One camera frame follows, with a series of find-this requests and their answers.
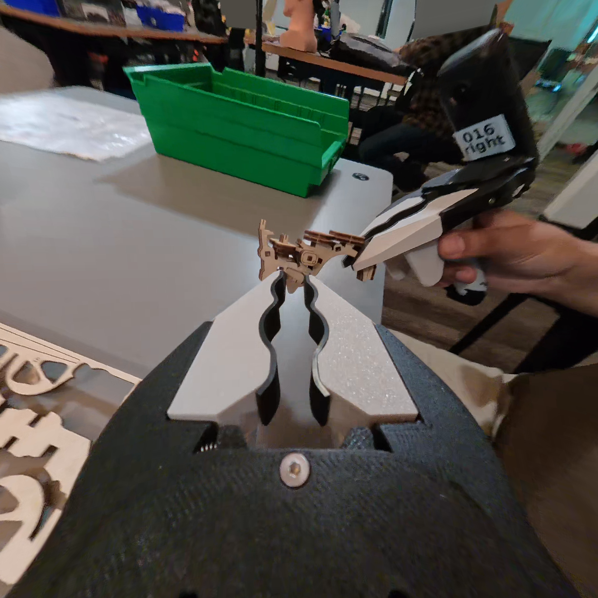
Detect black pole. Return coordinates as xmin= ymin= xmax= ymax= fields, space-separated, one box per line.
xmin=254 ymin=0 xmax=268 ymax=76

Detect laser-cut wooden puzzle sheet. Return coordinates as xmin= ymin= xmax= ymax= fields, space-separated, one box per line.
xmin=0 ymin=322 xmax=142 ymax=586

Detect wooden table with clutter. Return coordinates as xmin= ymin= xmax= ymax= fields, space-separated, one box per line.
xmin=244 ymin=35 xmax=408 ymax=88

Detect small wooden puzzle model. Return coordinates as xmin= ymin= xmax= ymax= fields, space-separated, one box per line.
xmin=258 ymin=219 xmax=377 ymax=294

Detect person's olive clothing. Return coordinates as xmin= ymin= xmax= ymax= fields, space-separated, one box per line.
xmin=493 ymin=363 xmax=598 ymax=598

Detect blue storage bin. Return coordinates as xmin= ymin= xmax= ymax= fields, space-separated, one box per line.
xmin=135 ymin=4 xmax=186 ymax=32
xmin=12 ymin=0 xmax=60 ymax=16

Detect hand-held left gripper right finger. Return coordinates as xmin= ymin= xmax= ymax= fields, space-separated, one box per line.
xmin=304 ymin=275 xmax=419 ymax=449

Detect green plastic bin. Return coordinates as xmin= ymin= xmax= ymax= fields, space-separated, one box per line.
xmin=123 ymin=63 xmax=350 ymax=200

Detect black bag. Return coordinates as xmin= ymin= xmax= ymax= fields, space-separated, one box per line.
xmin=335 ymin=33 xmax=408 ymax=64

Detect clear plastic sheet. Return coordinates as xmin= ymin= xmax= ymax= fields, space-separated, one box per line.
xmin=0 ymin=89 xmax=156 ymax=162

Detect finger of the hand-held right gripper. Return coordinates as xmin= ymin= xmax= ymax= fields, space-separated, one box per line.
xmin=357 ymin=187 xmax=481 ymax=246
xmin=342 ymin=209 xmax=444 ymax=273

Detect grey desk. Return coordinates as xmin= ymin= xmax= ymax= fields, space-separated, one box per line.
xmin=0 ymin=86 xmax=394 ymax=472

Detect person's beige pants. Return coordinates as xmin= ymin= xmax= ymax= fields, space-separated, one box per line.
xmin=387 ymin=327 xmax=517 ymax=441

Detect long wooden table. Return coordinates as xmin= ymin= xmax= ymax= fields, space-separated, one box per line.
xmin=0 ymin=7 xmax=230 ymax=46

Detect pink mannequin head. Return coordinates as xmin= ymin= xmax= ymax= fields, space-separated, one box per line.
xmin=279 ymin=0 xmax=319 ymax=52

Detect person's right hand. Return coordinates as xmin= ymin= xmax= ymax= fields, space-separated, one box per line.
xmin=437 ymin=209 xmax=598 ymax=310

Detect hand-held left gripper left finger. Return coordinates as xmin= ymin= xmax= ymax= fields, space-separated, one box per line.
xmin=167 ymin=272 xmax=287 ymax=450

